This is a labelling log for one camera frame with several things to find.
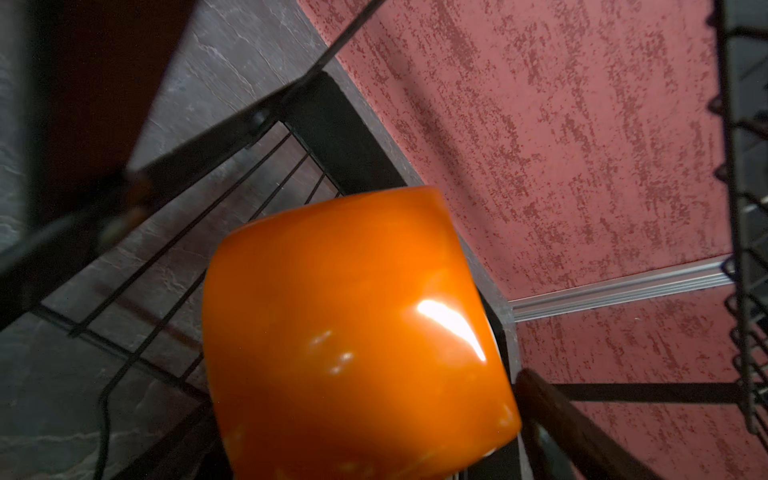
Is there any orange square bowl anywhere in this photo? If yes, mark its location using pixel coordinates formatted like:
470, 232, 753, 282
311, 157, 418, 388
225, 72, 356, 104
202, 186, 522, 479

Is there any black wire dish rack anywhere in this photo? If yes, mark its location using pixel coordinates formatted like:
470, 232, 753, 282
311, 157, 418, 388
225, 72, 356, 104
1, 1, 767, 479

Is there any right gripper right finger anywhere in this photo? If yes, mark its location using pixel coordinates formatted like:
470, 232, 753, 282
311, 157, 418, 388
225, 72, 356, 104
514, 369, 659, 479

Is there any right corner aluminium profile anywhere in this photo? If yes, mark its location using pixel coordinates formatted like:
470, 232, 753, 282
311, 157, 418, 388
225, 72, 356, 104
510, 255, 731, 323

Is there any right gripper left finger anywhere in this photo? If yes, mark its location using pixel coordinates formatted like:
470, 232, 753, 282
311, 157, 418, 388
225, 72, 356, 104
113, 401, 234, 479

